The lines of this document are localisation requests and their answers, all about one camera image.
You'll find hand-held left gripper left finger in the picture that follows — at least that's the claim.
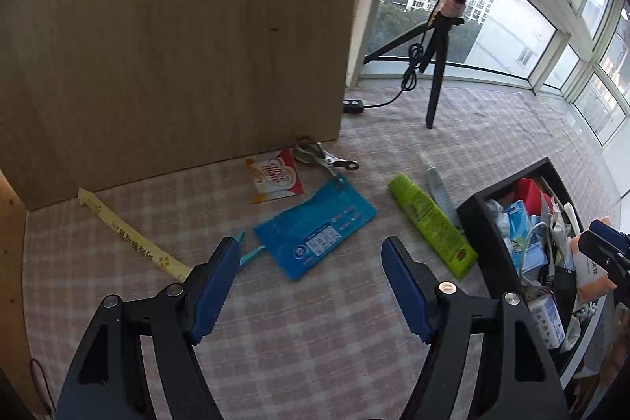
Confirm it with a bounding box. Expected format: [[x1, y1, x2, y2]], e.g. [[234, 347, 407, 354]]
[[53, 237, 243, 420]]

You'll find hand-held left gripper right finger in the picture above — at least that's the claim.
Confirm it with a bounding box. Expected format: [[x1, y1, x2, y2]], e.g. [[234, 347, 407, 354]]
[[381, 237, 572, 420]]

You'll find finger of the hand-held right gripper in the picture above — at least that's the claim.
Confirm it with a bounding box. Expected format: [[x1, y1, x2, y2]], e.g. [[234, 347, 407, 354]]
[[578, 219, 630, 303]]

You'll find orange white tissue pack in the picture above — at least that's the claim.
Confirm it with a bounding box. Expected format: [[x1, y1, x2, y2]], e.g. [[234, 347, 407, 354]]
[[568, 217, 621, 303]]

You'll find teal plastic stick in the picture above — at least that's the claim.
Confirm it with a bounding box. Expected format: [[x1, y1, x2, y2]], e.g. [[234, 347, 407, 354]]
[[236, 230, 267, 266]]

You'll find lime green tube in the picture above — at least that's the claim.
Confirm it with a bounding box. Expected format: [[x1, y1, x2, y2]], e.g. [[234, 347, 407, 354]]
[[387, 173, 478, 280]]

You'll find black rectangular tray container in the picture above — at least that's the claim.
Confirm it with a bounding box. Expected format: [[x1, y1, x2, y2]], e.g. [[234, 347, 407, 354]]
[[457, 157, 616, 381]]

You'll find yellow long packet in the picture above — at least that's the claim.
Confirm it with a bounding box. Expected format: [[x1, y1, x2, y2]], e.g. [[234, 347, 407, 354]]
[[78, 188, 192, 281]]

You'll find clear spray bottle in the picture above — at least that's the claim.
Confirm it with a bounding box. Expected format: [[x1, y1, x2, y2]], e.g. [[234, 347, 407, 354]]
[[419, 153, 463, 229]]

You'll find blue wet wipe packet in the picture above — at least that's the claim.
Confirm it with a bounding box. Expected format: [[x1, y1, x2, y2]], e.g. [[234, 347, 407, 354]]
[[253, 176, 377, 280]]

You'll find red white sachet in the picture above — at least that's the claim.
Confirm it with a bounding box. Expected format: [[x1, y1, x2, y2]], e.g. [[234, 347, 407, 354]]
[[246, 149, 305, 204]]

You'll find metal spring clip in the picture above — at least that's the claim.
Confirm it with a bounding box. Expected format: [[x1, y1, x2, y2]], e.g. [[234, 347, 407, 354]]
[[294, 139, 360, 177]]

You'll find cotton swab packet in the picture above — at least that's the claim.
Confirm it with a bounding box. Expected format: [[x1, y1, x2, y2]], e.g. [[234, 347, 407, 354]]
[[566, 302, 599, 349]]

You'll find white tube blue print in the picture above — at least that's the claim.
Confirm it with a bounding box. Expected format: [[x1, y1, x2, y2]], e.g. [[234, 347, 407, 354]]
[[529, 294, 567, 349]]

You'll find red packet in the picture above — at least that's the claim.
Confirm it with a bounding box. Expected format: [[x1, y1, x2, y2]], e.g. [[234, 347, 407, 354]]
[[512, 178, 554, 214]]

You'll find small blue white packet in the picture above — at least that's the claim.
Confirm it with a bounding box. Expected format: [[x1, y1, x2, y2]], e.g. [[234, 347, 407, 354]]
[[499, 200, 535, 248]]

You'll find white crumpled packet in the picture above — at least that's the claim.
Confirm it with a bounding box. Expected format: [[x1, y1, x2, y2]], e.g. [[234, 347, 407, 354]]
[[486, 198, 508, 230]]

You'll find wooden side panel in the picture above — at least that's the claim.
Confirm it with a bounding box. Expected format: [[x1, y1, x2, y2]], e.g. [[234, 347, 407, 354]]
[[0, 169, 45, 416]]

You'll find black tripod stand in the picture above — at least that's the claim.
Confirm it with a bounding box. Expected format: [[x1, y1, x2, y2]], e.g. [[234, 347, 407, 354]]
[[364, 0, 466, 130]]

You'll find light wooden board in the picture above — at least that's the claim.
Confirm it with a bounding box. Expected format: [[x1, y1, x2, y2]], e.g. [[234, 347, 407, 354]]
[[0, 0, 362, 211]]

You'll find black ring light cable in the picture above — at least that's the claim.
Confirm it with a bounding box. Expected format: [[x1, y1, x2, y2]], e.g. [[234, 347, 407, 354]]
[[365, 43, 427, 108]]

